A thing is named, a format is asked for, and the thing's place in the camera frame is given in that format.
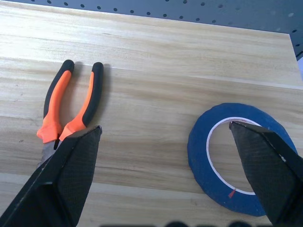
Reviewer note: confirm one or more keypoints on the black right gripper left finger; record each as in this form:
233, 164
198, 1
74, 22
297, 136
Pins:
59, 184

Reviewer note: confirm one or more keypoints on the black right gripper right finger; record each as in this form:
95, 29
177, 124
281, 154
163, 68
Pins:
267, 165

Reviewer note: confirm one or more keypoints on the blue tape roll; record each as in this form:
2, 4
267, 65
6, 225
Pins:
201, 153

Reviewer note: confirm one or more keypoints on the orange and black pliers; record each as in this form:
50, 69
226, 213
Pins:
58, 99

